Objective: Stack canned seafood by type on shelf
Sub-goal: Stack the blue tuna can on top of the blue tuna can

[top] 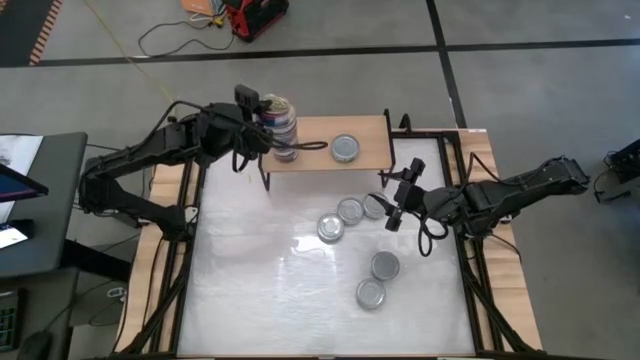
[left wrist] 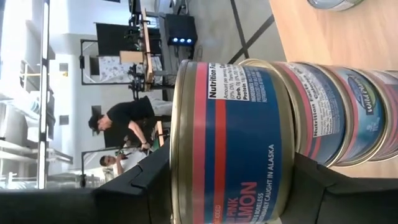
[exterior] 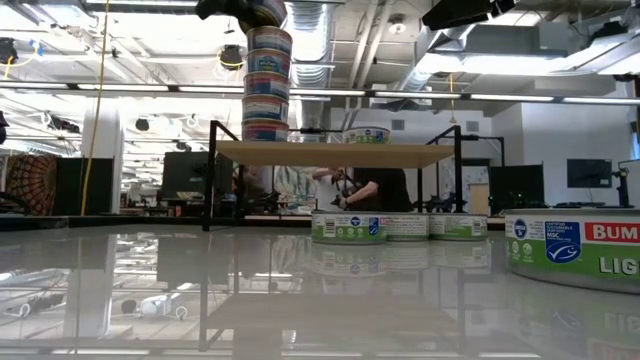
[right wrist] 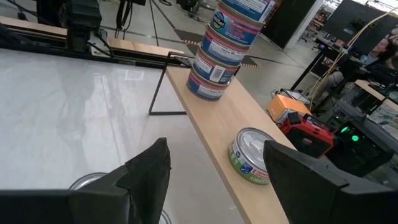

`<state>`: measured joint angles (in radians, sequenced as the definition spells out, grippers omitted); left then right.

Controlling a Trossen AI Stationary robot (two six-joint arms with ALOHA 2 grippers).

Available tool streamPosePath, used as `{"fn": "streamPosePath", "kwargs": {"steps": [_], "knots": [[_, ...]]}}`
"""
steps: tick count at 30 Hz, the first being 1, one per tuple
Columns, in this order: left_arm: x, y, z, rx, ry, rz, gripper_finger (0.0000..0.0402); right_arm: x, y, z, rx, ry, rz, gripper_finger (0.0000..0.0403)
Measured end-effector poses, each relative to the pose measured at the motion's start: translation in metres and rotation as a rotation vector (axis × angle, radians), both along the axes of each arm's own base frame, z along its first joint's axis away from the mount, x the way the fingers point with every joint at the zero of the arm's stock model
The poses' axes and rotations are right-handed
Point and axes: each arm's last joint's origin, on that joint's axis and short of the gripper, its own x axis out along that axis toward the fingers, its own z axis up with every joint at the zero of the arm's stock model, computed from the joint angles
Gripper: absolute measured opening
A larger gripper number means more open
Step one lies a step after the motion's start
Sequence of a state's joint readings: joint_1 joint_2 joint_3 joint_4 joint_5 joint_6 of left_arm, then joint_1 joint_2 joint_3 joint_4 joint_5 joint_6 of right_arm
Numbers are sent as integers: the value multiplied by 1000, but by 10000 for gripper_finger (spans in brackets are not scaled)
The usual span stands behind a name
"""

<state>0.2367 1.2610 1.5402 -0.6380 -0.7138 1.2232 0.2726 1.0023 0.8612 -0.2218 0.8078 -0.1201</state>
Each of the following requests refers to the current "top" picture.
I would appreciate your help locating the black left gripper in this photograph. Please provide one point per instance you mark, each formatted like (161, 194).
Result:
(230, 132)

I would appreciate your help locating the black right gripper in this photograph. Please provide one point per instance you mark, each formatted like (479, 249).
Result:
(425, 202)

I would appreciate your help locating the pink salmon can blue label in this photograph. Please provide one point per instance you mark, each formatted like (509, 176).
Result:
(286, 136)
(279, 106)
(286, 129)
(292, 142)
(287, 158)
(287, 151)

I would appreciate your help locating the light tuna can green label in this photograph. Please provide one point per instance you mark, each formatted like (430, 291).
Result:
(330, 227)
(371, 206)
(370, 293)
(350, 210)
(385, 265)
(345, 148)

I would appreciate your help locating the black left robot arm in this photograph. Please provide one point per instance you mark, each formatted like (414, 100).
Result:
(150, 150)

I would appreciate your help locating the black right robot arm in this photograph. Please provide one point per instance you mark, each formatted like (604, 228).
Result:
(525, 187)

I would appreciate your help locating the wooden shelf black metal legs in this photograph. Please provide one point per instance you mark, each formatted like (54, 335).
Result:
(315, 132)

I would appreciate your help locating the red black equipment case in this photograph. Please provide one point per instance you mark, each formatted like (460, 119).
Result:
(255, 17)

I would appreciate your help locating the orange folder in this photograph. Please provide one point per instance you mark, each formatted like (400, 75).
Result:
(197, 6)

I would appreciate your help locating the white work surface sheet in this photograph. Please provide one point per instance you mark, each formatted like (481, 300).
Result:
(250, 325)

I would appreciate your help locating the grey desk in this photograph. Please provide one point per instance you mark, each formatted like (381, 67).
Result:
(60, 165)

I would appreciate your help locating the black desk support beam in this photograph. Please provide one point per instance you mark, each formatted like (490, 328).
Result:
(95, 260)

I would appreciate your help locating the black floor equipment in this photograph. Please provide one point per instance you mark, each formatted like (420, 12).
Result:
(625, 165)

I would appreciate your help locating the white paper sheet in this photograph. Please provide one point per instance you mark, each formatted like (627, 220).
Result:
(22, 150)

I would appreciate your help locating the black mat orange striped edge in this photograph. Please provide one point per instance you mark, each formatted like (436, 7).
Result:
(20, 30)

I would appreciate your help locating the monitor with blue screen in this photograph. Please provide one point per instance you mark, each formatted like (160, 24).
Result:
(17, 187)

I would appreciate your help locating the grey side table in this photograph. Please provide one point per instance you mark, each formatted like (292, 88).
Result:
(50, 310)

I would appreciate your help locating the dark computer mouse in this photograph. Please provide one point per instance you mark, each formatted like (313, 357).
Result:
(35, 345)

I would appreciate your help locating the dark keyboard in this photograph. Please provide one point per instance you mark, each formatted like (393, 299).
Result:
(9, 320)

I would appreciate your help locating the black metal table frame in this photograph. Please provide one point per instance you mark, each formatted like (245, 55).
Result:
(430, 135)

